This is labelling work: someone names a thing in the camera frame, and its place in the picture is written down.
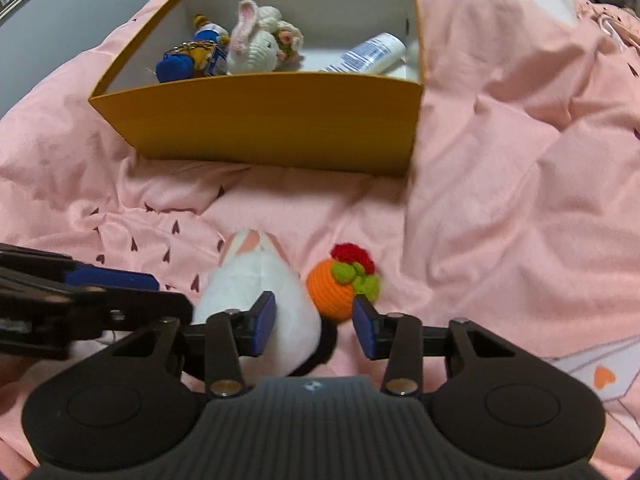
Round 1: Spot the blue sailor plush keychain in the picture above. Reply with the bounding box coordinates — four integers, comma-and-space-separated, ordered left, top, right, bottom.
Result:
155, 14, 230, 84

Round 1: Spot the orange cardboard box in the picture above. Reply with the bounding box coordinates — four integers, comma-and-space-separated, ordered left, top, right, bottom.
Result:
89, 0, 426, 177

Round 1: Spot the blue Ocean Park tag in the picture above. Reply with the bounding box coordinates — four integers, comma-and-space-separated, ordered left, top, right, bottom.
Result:
204, 44, 228, 77

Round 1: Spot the white Vaseline cream tube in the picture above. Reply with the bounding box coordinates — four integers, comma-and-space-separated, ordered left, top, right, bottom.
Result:
324, 32, 406, 75

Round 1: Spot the pink bed quilt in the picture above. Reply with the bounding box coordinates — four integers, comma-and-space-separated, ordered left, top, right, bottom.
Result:
1, 0, 639, 479

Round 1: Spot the orange crocheted carrot toy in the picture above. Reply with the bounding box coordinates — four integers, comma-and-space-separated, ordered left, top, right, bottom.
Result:
306, 243, 381, 324

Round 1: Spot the white black plush toy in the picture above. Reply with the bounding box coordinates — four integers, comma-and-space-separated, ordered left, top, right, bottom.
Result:
193, 230, 337, 385

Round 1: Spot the crocheted white pink bunny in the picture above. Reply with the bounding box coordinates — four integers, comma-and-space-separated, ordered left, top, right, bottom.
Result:
227, 0, 304, 75

